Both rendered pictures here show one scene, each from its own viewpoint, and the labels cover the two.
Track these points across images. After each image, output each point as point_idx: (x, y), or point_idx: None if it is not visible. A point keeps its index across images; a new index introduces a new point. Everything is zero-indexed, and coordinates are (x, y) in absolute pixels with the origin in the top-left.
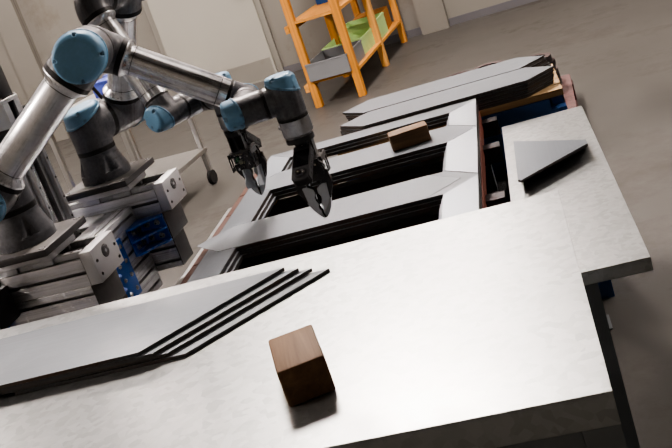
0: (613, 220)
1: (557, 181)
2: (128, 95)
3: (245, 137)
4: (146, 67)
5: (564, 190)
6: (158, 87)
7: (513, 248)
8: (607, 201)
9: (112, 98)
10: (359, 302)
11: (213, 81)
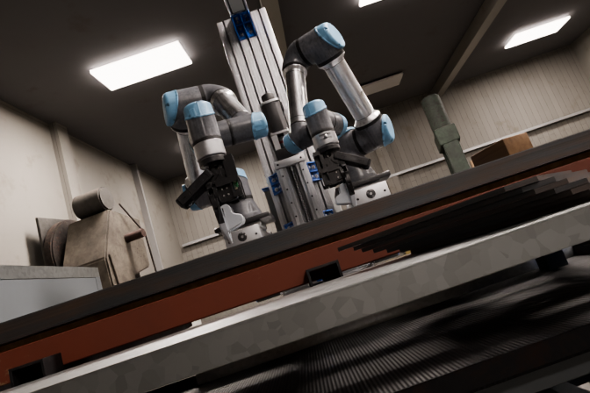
0: (59, 380)
1: (381, 267)
2: (360, 123)
3: (333, 158)
4: (216, 108)
5: (320, 288)
6: (293, 118)
7: None
8: (181, 339)
9: (354, 125)
10: None
11: (227, 114)
